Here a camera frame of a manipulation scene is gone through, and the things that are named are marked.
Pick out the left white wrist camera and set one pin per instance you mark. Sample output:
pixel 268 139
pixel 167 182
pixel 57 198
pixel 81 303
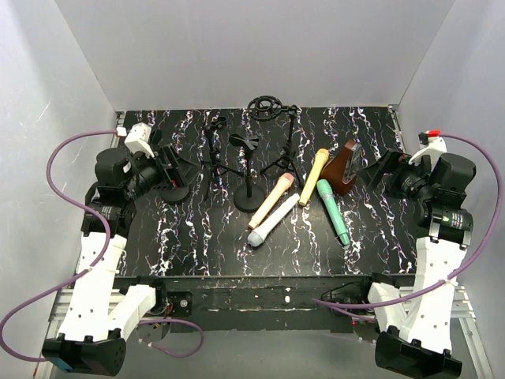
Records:
pixel 137 139

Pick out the yellow microphone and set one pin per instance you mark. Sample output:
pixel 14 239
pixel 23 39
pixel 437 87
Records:
pixel 319 162

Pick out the black round base stand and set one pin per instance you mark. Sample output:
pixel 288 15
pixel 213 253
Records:
pixel 249 196
pixel 175 196

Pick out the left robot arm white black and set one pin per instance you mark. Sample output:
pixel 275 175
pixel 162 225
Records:
pixel 92 337

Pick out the green microphone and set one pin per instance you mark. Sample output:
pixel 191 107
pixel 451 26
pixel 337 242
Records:
pixel 326 193

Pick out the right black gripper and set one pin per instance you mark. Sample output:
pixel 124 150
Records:
pixel 389 170

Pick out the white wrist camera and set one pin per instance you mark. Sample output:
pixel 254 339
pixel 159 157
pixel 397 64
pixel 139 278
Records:
pixel 431 144
pixel 137 139

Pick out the pink microphone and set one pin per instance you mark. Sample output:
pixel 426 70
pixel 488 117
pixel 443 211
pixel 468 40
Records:
pixel 284 182

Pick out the white microphone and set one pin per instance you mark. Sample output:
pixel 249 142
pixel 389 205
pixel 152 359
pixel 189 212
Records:
pixel 258 235

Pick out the brown wooden metronome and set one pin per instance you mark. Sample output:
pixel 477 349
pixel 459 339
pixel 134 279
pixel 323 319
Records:
pixel 341 171

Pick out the black tripod clip stand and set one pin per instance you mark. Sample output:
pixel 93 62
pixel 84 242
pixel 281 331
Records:
pixel 214 165

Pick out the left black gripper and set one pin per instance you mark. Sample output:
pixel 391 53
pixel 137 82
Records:
pixel 168 164

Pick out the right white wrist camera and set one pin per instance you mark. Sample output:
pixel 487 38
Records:
pixel 431 144

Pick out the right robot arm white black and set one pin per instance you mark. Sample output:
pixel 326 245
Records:
pixel 414 338

